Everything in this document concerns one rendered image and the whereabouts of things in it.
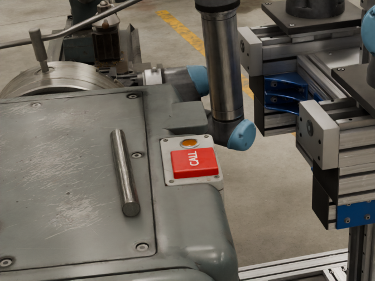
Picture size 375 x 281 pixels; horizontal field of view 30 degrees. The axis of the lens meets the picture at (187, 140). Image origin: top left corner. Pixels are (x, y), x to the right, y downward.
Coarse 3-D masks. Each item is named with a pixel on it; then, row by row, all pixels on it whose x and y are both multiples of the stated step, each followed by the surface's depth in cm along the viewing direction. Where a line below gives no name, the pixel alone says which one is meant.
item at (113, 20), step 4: (108, 16) 192; (112, 16) 193; (116, 16) 194; (100, 20) 192; (108, 20) 192; (112, 20) 192; (116, 20) 193; (92, 24) 194; (96, 24) 193; (100, 24) 192; (112, 24) 192; (116, 24) 193
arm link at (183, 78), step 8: (168, 72) 164; (176, 72) 163; (184, 72) 163; (192, 72) 163; (200, 72) 164; (168, 80) 163; (176, 80) 163; (184, 80) 163; (192, 80) 163; (200, 80) 163; (176, 88) 163; (184, 88) 163; (192, 88) 164; (200, 88) 164; (208, 88) 164; (184, 96) 164; (192, 96) 165; (200, 96) 167
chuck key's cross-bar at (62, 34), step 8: (128, 0) 129; (136, 0) 129; (112, 8) 130; (120, 8) 130; (96, 16) 130; (104, 16) 130; (80, 24) 131; (88, 24) 131; (56, 32) 132; (64, 32) 131; (72, 32) 131; (16, 40) 131; (24, 40) 131; (48, 40) 132; (0, 48) 131
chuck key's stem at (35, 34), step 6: (30, 30) 130; (36, 30) 130; (30, 36) 131; (36, 36) 130; (36, 42) 131; (42, 42) 132; (36, 48) 131; (42, 48) 132; (36, 54) 132; (42, 54) 132; (42, 60) 133; (42, 66) 134; (42, 72) 134
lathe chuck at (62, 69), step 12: (24, 72) 138; (36, 72) 135; (60, 72) 133; (72, 72) 134; (84, 72) 135; (96, 72) 137; (12, 84) 136; (24, 84) 132; (96, 84) 132; (108, 84) 136; (120, 84) 141; (0, 96) 137
